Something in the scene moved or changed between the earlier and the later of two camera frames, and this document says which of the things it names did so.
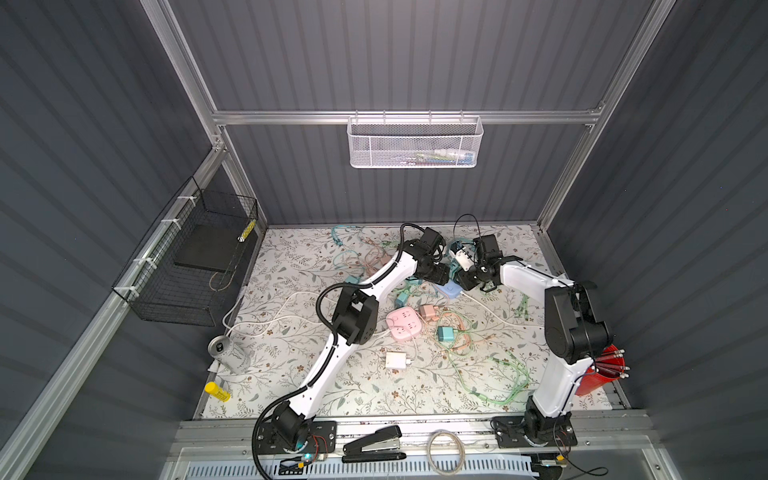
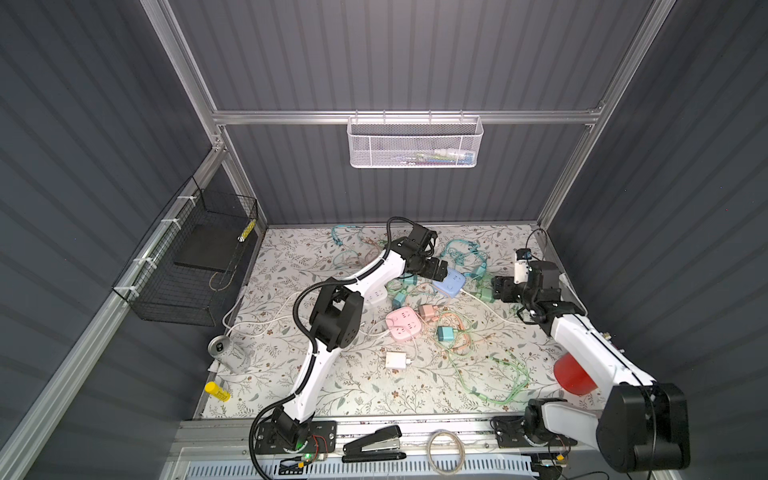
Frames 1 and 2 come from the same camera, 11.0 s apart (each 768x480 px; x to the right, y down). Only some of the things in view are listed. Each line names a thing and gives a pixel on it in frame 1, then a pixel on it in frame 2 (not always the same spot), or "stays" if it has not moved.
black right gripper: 465,283 to 505,285
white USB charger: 397,360 stays
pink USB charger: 428,312 stays
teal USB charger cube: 445,333 stays
